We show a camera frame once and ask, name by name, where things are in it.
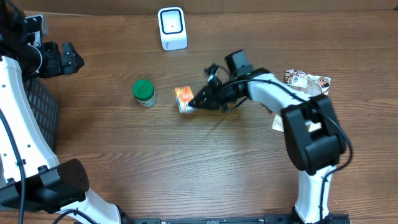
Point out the orange snack packet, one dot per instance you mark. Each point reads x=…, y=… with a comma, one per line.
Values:
x=183, y=96

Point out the green lidded jar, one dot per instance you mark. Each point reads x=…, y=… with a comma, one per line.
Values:
x=144, y=93

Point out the grey plastic mesh basket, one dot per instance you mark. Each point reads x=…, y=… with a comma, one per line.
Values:
x=45, y=109

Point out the white barcode scanner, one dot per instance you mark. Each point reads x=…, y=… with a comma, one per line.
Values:
x=172, y=28

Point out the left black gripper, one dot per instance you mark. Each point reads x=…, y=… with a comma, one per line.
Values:
x=57, y=66

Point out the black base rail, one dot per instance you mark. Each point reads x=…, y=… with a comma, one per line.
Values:
x=217, y=221

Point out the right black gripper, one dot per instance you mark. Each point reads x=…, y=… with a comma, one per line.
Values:
x=215, y=100

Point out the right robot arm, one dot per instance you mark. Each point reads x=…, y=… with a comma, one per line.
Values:
x=313, y=137

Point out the beige plastic pouch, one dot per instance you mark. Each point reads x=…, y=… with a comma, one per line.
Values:
x=312, y=85

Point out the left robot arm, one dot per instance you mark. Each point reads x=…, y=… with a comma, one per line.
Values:
x=34, y=179

